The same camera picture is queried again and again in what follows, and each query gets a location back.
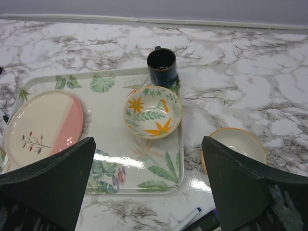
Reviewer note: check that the dark blue mug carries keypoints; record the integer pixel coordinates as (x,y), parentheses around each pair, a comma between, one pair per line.
(162,67)

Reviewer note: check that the white marker blue cap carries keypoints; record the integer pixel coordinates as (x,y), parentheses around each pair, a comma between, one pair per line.
(187,219)

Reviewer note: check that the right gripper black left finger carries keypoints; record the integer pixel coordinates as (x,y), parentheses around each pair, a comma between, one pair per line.
(47,195)

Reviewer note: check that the floral orange rimmed bowl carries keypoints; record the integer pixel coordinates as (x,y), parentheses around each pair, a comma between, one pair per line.
(153,112)

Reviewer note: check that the cream and pink plate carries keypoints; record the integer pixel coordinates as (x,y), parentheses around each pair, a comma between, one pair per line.
(45,125)

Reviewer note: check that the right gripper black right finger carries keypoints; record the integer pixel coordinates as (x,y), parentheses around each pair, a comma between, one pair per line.
(251,196)

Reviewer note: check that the purple capped marker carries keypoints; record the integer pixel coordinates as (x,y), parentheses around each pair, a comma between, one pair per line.
(208,222)

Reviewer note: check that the floral serving tray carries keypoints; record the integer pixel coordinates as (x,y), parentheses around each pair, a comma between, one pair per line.
(123,163)

